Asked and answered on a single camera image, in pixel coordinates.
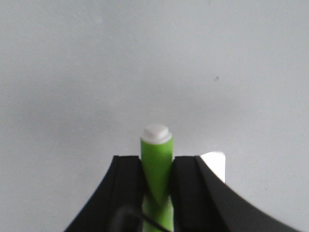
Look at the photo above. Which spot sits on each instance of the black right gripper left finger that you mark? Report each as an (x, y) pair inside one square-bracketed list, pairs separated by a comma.
[(123, 185)]

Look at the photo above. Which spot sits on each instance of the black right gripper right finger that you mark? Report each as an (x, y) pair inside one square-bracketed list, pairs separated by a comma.
[(203, 203)]

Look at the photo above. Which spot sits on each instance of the green marker pen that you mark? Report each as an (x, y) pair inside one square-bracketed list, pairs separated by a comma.
[(156, 145)]

